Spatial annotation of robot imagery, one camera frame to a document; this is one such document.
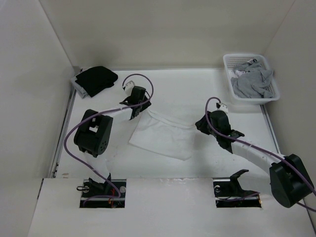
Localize white tank top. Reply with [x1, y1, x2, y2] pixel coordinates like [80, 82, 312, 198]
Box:
[129, 110, 196, 161]

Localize folded grey tank top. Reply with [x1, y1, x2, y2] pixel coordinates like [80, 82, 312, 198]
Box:
[71, 77, 88, 99]

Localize grey tank top in basket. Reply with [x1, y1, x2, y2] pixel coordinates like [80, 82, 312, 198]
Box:
[231, 59, 274, 99]

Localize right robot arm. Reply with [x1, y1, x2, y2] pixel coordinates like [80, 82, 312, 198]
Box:
[195, 110, 316, 208]

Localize left metal table rail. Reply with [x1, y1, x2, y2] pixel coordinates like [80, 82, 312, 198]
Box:
[48, 65, 83, 179]

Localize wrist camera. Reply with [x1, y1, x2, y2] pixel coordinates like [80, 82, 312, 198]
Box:
[122, 80, 135, 96]
[216, 103, 229, 114]

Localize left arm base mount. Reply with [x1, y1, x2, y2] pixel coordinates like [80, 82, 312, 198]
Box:
[76, 178, 127, 209]

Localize right metal table rail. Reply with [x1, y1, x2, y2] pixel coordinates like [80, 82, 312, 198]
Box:
[260, 105, 281, 154]

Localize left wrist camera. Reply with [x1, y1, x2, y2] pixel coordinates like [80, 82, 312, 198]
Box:
[122, 80, 135, 96]

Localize metal table rail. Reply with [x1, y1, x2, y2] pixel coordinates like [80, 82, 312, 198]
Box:
[260, 105, 281, 154]
[48, 65, 83, 179]

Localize white plastic basket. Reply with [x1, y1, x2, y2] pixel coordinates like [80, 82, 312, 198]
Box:
[223, 53, 280, 105]

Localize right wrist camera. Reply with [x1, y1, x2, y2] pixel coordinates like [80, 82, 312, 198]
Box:
[216, 103, 229, 114]

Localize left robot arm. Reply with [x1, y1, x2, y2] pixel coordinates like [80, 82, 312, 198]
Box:
[74, 86, 151, 158]

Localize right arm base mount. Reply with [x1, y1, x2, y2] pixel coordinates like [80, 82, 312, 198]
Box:
[213, 169, 261, 208]

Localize folded black tank top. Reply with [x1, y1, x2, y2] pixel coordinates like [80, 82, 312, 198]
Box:
[76, 66, 118, 98]

